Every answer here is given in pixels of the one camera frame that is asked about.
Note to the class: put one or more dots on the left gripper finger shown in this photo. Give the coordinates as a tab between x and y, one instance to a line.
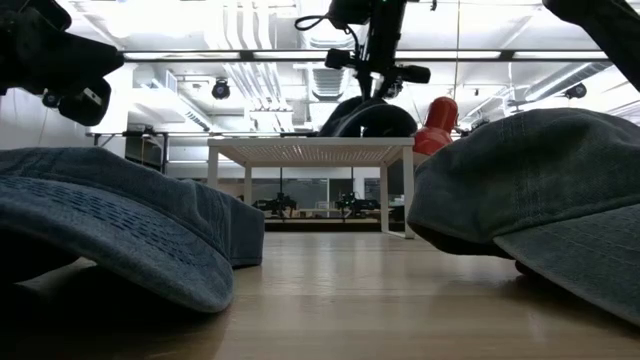
85	52
75	75

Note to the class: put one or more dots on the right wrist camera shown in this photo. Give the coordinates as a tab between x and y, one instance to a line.
337	59

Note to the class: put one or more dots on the red desk lamp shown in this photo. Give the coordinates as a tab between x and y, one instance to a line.
440	117

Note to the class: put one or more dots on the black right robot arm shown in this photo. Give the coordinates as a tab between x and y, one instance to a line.
610	35

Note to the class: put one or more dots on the grey baseball cap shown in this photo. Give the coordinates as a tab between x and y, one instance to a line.
525	175

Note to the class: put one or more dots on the black background robot arm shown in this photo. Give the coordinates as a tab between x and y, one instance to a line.
277	205
356	204

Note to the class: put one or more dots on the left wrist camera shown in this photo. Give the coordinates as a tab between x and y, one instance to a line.
85	107

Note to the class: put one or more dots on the dark navy baseball cap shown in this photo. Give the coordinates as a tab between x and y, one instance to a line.
385	122

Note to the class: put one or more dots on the black ceiling spotlight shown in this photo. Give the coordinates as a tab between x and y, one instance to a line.
220	89
576	91
50	99

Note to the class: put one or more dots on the blue denim baseball cap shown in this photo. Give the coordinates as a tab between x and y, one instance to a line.
125	200

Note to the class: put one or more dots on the black overhead frame beam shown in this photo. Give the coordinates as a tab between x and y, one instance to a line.
247	55

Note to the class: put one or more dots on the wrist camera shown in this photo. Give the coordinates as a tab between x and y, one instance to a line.
337	59
85	107

